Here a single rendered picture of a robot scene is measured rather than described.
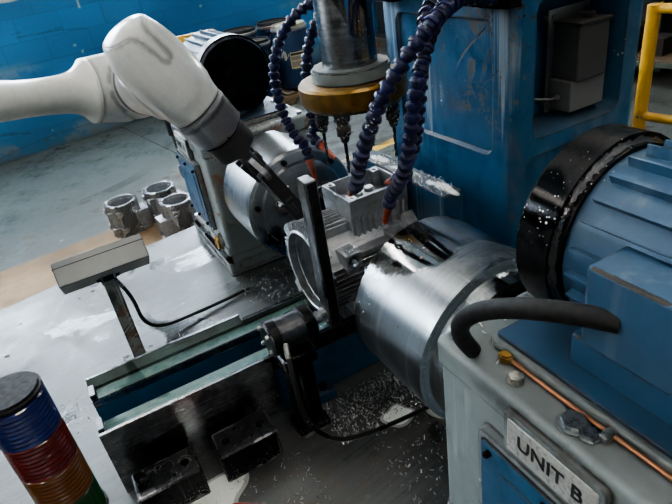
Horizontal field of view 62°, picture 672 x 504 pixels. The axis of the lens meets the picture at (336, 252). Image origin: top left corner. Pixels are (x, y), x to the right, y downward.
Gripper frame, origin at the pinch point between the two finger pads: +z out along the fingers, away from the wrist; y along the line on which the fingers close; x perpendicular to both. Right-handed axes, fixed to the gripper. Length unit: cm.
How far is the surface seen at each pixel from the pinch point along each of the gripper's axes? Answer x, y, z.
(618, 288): -7, -68, -19
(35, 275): 108, 224, 48
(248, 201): 4.7, 16.3, 0.4
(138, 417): 41.8, -13.6, -3.5
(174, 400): 36.7, -13.5, -0.6
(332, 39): -21.4, -8.2, -21.2
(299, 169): -7.4, 14.9, 3.1
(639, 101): -157, 79, 146
